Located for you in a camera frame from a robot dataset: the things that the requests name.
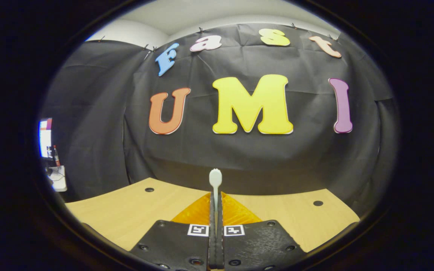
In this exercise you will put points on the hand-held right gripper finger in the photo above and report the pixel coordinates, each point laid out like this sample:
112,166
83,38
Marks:
220,244
212,244

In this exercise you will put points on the pale green toothbrush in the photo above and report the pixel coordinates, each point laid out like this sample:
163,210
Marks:
215,177

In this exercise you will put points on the wooden desktop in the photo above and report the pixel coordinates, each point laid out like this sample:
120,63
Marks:
126,210

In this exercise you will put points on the black backdrop cloth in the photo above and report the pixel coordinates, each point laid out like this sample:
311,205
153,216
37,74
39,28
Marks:
202,158

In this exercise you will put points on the white side table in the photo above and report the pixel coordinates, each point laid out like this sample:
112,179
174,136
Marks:
58,178

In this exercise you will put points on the red-capped bottle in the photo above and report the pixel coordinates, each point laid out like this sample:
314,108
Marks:
56,156

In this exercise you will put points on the bright monitor screen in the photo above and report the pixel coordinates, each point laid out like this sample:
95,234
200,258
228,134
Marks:
45,137

